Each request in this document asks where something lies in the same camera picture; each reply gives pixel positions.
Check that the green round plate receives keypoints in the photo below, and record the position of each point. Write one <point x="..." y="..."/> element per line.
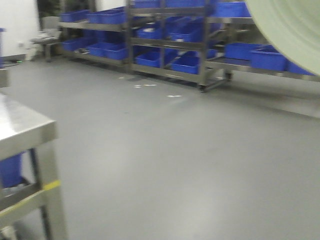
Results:
<point x="292" y="27"/>

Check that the steel shelf rack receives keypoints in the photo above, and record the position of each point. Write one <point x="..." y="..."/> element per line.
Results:
<point x="175" y="29"/>
<point x="240" y="55"/>
<point x="99" y="30"/>

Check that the right steel shelf rack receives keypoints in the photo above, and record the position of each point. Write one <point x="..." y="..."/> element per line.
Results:
<point x="240" y="55"/>

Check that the small grey cart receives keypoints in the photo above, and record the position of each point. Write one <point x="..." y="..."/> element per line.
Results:
<point x="47" y="38"/>

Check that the left steel shelf rack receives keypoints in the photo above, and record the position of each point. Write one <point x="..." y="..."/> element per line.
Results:
<point x="99" y="30"/>

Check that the blue bin shelf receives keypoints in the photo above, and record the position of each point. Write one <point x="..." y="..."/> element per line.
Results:
<point x="268" y="60"/>
<point x="117" y="52"/>

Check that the blue bin right shelf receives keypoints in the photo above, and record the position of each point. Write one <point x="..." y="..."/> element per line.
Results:
<point x="268" y="60"/>

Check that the blue bin rack bottom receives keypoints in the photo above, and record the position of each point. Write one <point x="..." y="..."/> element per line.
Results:
<point x="150" y="59"/>
<point x="186" y="64"/>

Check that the blue bin left shelf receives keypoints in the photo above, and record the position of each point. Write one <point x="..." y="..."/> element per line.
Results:
<point x="117" y="52"/>

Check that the stainless steel table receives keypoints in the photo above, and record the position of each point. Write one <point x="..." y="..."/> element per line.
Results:
<point x="23" y="129"/>

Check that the blue bin under table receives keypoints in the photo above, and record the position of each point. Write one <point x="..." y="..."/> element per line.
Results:
<point x="11" y="171"/>

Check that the middle steel shelf rack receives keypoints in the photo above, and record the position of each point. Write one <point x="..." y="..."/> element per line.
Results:
<point x="175" y="29"/>

